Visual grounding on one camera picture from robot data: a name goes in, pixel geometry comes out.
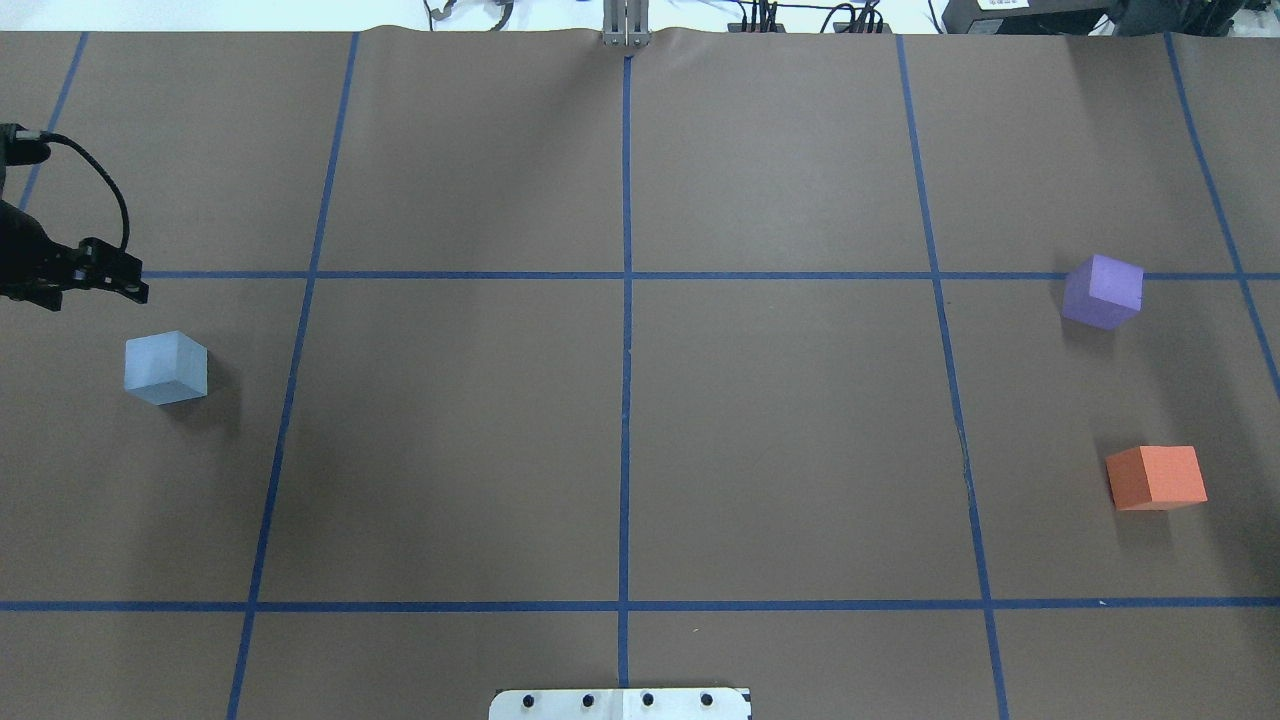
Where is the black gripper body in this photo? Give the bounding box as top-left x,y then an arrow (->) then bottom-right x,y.
1,201 -> 82,313

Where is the orange foam block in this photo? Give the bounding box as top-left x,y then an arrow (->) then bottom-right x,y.
1103,445 -> 1208,511

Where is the aluminium frame post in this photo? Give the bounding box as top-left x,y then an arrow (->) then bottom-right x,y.
602,0 -> 652,49

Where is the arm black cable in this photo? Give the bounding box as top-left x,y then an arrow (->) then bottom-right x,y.
40,133 -> 132,251

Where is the brown paper table mat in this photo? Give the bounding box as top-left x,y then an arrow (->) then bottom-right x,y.
3,27 -> 1277,719

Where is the light blue foam block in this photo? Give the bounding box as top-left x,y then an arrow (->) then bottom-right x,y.
123,331 -> 209,406

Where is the purple foam block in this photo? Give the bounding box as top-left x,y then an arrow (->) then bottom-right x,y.
1061,254 -> 1146,331

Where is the black power brick box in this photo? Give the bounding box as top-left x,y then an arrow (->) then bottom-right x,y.
941,1 -> 1112,36

